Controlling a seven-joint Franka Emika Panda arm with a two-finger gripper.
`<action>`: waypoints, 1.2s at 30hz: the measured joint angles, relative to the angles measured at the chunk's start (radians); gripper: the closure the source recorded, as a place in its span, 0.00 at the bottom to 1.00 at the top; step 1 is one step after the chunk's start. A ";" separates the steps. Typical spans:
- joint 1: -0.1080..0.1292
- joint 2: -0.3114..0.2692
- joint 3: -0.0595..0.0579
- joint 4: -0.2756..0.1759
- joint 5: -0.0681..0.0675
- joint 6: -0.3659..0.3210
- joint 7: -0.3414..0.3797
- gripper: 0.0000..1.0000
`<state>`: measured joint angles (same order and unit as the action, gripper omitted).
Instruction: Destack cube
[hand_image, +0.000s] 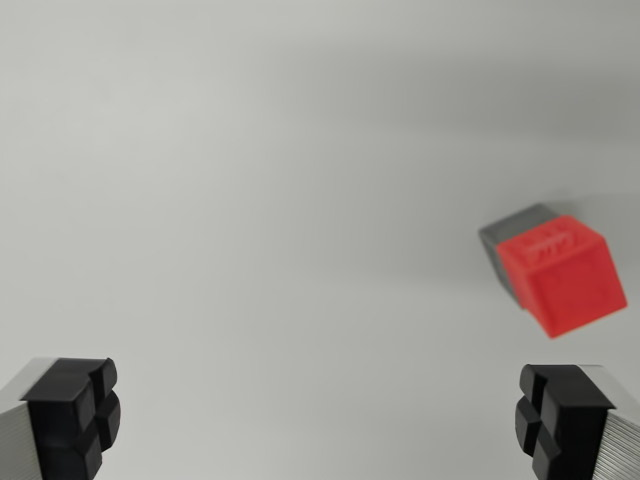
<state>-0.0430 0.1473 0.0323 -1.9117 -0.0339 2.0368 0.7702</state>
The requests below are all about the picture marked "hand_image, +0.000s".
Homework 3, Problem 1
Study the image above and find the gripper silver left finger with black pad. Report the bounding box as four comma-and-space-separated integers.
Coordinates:
0, 356, 122, 480

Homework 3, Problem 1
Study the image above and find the grey rubber cube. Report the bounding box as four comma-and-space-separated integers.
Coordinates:
478, 202, 560, 304

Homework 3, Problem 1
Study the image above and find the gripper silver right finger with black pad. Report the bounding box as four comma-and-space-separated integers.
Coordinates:
513, 363, 640, 480

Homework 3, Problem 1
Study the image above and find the red infantino rubber cube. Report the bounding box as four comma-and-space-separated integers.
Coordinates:
496, 214, 628, 340

